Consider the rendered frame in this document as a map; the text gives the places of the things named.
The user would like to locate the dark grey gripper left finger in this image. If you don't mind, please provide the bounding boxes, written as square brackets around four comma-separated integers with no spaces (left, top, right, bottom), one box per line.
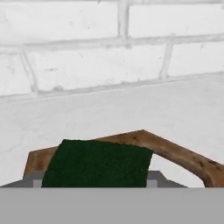
[0,170,46,188]

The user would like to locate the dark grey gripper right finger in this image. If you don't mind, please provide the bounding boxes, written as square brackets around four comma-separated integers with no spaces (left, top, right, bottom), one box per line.
[145,170,187,188]

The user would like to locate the dark green sponge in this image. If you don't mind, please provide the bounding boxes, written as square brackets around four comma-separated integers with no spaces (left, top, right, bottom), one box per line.
[41,138,155,188]

